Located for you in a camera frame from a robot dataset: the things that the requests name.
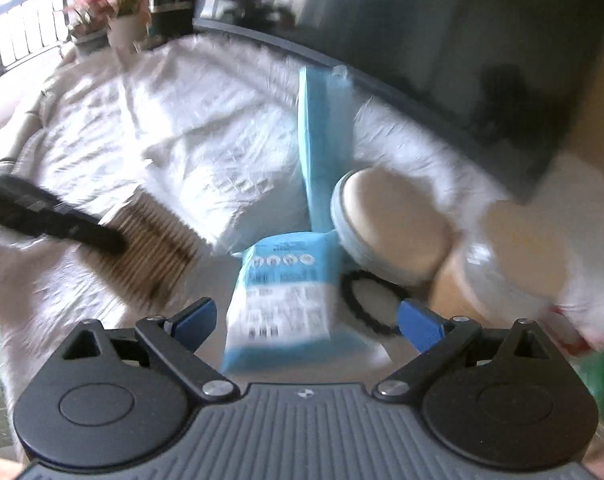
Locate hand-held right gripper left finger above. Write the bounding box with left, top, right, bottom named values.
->
left=62, top=297, right=237, bottom=402

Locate blue white printed packet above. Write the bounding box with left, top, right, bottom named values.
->
left=221, top=232, right=377, bottom=375

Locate white plant pot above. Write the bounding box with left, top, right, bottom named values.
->
left=107, top=12, right=150, bottom=56

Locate black window railing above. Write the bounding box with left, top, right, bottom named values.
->
left=0, top=0, right=70, bottom=81

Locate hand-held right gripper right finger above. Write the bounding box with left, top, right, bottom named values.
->
left=373, top=300, right=550, bottom=402

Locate white blanket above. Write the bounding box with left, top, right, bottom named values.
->
left=0, top=35, right=604, bottom=461

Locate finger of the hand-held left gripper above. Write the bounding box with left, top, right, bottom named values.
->
left=0, top=172, right=129, bottom=257

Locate dark television screen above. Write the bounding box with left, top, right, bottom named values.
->
left=194, top=0, right=604, bottom=206

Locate black hair ring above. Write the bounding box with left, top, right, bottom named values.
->
left=339, top=270, right=407, bottom=336

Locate tall light blue packet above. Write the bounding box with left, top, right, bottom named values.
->
left=297, top=66, right=355, bottom=236

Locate green white packet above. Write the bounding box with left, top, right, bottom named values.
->
left=574, top=345, right=604, bottom=426

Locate clear plastic bag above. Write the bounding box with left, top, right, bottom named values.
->
left=462, top=232, right=572, bottom=321

